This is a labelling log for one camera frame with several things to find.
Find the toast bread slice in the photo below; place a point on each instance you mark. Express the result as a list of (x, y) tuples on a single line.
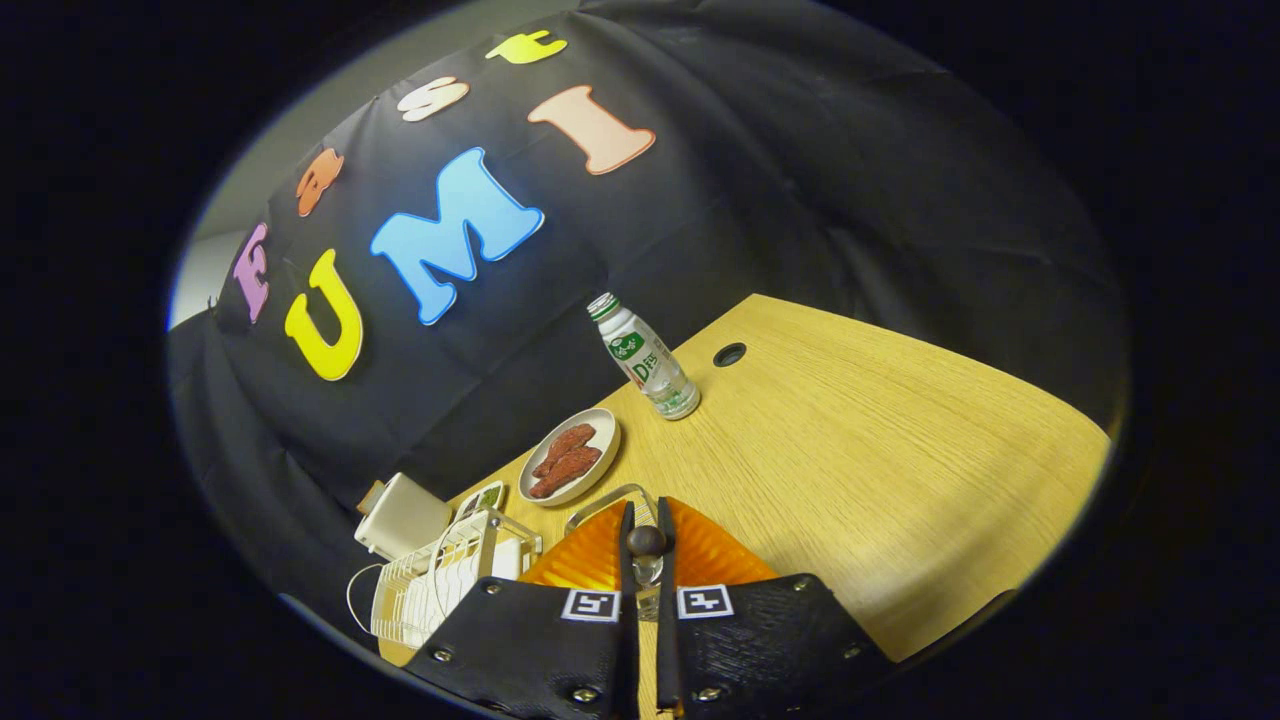
[(372, 492)]

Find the red meat steak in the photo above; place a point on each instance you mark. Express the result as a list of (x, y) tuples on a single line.
[(565, 445), (568, 470)]

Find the white divided tray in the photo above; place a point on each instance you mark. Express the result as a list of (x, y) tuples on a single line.
[(465, 510)]

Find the white toaster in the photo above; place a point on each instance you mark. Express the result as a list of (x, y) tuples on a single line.
[(405, 515)]

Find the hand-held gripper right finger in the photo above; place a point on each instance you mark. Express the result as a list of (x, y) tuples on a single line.
[(668, 560)]

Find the beige round plate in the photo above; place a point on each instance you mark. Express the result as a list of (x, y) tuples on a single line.
[(606, 430)]

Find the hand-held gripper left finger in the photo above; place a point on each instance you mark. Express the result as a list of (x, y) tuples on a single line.
[(628, 560)]

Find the white green label bottle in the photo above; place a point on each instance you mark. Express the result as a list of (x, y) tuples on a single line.
[(650, 365)]

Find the green mung beans pile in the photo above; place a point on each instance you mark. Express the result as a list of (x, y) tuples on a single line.
[(490, 496)]

